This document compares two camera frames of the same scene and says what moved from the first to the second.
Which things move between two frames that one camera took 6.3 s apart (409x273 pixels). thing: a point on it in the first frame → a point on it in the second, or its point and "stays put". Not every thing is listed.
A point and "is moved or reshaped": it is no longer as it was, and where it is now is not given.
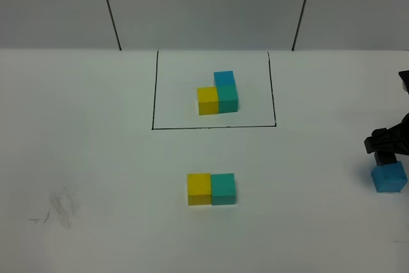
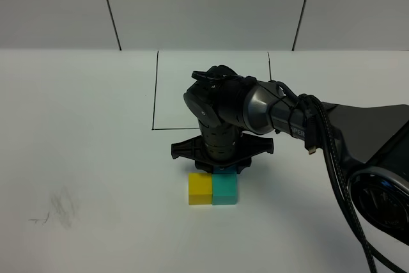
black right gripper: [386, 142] → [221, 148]
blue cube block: [389, 178] is moved or reshaped
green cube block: [223, 188] stays put
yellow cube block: [199, 188] stays put
